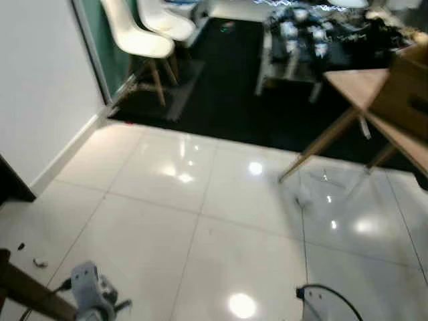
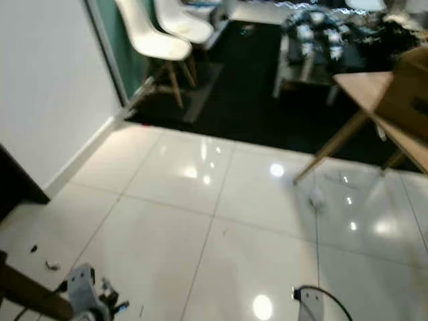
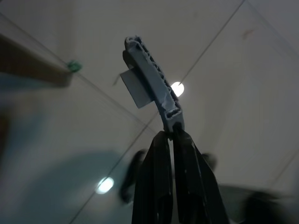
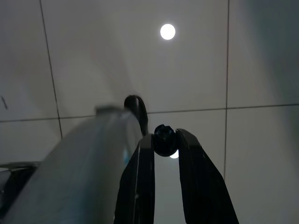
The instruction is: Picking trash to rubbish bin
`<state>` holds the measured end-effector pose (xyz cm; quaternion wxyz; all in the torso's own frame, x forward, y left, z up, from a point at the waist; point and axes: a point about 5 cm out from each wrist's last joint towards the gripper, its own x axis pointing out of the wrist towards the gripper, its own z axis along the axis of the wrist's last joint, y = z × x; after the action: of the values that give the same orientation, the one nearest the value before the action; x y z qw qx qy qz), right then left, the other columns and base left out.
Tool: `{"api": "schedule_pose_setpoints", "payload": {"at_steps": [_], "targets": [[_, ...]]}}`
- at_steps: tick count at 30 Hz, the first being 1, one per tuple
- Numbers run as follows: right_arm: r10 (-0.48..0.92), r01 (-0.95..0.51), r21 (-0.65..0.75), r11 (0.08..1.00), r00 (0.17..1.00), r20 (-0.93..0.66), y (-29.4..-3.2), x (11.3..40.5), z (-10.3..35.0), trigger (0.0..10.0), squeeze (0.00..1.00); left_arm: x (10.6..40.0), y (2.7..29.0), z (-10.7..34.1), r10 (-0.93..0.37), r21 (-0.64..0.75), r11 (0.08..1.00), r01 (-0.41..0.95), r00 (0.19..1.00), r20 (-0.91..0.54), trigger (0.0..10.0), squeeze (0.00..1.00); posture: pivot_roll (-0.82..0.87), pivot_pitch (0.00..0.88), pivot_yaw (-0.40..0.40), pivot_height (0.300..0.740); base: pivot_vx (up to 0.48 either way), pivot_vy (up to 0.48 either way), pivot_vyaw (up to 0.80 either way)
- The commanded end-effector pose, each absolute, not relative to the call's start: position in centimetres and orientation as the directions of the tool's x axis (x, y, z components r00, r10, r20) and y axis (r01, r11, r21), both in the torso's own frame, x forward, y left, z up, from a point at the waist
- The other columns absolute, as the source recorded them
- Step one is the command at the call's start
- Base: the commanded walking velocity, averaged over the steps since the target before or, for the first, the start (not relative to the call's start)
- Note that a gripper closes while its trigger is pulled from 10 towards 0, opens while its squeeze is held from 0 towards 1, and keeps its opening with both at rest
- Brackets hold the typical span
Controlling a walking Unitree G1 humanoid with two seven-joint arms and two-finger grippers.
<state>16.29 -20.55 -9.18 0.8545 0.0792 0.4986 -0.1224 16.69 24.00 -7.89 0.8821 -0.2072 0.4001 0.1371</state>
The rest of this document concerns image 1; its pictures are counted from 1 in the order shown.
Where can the dark brown wooden furniture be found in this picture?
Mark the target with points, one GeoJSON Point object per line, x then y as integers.
{"type": "Point", "coordinates": [27, 294]}

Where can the grey floor mat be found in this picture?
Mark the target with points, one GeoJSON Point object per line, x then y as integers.
{"type": "Point", "coordinates": [179, 88]}

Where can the dark clutter pile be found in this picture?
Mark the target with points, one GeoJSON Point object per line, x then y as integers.
{"type": "Point", "coordinates": [381, 30]}

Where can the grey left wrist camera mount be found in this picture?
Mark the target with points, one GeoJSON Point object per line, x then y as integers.
{"type": "Point", "coordinates": [88, 284]}

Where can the white crumpled paper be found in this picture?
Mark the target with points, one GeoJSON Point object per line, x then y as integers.
{"type": "Point", "coordinates": [302, 196]}

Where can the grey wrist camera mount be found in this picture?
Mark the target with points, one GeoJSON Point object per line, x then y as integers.
{"type": "Point", "coordinates": [88, 284]}
{"type": "Point", "coordinates": [311, 309]}

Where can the white shell chair wooden legs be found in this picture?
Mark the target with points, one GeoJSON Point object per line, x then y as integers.
{"type": "Point", "coordinates": [137, 41]}
{"type": "Point", "coordinates": [167, 24]}

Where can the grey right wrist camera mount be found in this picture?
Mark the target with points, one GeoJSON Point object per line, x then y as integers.
{"type": "Point", "coordinates": [311, 309]}

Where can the small green object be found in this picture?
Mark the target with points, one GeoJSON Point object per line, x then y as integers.
{"type": "Point", "coordinates": [227, 27]}

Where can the small dark scrap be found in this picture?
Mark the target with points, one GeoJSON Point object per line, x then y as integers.
{"type": "Point", "coordinates": [20, 246]}

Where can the white low cabinet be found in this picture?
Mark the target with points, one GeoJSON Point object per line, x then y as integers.
{"type": "Point", "coordinates": [234, 8]}

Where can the green glass partition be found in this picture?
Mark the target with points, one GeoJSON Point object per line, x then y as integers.
{"type": "Point", "coordinates": [100, 47]}

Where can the light wooden table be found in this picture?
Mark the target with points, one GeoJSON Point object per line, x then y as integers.
{"type": "Point", "coordinates": [358, 83]}

